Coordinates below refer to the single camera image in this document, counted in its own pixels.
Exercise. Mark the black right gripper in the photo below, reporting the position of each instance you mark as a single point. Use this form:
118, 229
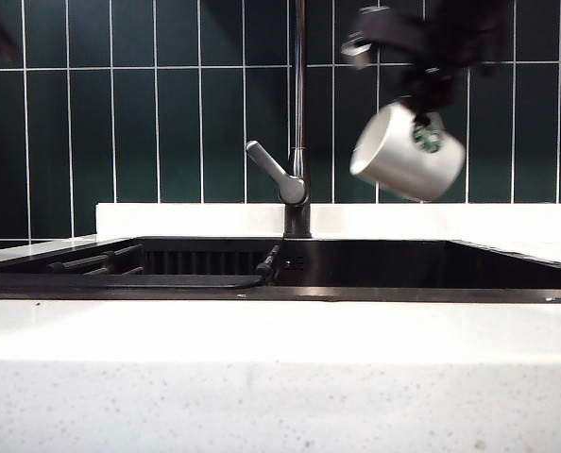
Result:
403, 33

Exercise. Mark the white mug with green logo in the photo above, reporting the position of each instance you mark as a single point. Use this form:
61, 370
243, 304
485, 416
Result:
403, 160

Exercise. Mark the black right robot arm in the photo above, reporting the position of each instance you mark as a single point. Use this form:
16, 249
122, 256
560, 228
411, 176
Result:
488, 28

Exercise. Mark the dark metal kitchen faucet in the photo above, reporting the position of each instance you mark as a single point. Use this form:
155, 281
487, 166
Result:
299, 94

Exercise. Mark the black undermount kitchen sink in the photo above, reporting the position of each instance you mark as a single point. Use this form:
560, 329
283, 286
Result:
403, 264

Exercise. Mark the black slotted plastic sink tray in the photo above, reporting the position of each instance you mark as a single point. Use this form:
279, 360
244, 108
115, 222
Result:
191, 262

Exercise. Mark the black roll-up drying rack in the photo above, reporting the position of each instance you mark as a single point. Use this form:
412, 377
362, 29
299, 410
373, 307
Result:
79, 261

